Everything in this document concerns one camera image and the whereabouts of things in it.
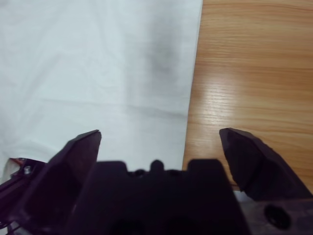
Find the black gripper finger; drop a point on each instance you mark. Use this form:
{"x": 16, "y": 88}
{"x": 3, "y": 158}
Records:
{"x": 256, "y": 166}
{"x": 68, "y": 166}

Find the white t-shirt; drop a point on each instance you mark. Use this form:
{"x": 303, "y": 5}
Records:
{"x": 73, "y": 73}

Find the orange clamp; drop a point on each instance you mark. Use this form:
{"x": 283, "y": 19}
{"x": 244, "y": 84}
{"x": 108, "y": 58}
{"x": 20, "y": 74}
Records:
{"x": 18, "y": 160}

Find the dark camera post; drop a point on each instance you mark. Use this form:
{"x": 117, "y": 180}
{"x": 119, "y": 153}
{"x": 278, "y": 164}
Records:
{"x": 14, "y": 180}

